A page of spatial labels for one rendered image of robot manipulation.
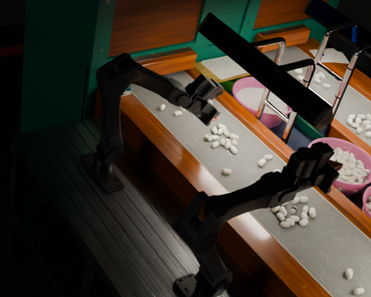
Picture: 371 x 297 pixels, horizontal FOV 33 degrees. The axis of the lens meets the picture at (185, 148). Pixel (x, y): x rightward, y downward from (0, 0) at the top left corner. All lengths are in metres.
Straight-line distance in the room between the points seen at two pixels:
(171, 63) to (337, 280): 1.07
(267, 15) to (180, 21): 0.50
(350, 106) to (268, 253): 1.04
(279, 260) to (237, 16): 1.19
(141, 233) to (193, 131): 0.51
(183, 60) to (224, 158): 0.50
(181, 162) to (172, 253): 0.34
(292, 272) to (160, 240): 0.42
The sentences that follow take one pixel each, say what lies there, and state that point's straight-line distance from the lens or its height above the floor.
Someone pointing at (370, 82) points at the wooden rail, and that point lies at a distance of 2.96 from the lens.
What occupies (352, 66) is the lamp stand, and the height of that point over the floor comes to 1.04.
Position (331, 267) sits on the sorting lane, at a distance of 2.00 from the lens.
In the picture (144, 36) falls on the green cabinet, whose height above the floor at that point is 0.94.
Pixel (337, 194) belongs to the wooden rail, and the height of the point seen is 0.76.
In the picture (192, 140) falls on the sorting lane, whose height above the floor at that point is 0.74.
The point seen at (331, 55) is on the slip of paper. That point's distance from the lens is 3.06.
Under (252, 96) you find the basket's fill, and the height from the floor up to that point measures 0.74.
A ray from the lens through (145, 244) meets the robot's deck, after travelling 1.96.
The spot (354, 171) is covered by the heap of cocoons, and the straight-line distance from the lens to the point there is 2.39.
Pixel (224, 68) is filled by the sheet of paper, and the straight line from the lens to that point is 2.67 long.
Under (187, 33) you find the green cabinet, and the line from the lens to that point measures 2.56.
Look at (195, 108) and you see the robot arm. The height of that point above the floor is 0.93.
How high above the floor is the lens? 2.11
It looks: 38 degrees down
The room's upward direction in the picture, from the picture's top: 14 degrees clockwise
